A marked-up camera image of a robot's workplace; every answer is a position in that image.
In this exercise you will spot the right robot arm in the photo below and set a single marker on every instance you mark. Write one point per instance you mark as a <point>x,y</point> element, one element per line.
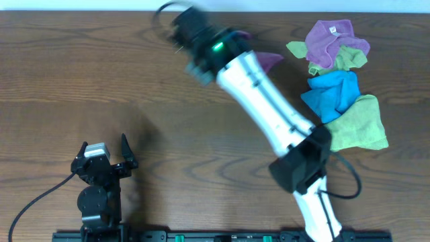
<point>302,149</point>

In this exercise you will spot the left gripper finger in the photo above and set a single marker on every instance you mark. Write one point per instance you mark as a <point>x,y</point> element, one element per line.
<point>81,153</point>
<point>127,153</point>

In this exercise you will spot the blue microfiber cloth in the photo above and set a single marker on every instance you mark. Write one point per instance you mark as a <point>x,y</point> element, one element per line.
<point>332,94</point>

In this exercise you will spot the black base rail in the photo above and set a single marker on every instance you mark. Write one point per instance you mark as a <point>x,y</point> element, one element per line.
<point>163,236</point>

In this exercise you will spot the small green microfiber cloth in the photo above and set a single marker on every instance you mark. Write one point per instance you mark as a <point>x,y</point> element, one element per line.
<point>346,59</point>

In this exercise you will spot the pink purple microfiber cloth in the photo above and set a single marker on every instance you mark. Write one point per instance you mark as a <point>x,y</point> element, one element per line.
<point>267,60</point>

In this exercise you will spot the purple cloth with tag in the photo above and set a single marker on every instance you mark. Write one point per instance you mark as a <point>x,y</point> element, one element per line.
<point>324,40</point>

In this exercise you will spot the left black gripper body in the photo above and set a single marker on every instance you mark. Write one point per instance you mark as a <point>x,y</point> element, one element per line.
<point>113,181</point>

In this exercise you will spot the large green microfiber cloth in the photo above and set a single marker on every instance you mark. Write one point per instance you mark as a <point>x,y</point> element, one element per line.
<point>360,126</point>

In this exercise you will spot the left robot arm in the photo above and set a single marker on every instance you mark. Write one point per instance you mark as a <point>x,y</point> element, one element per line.
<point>100,202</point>

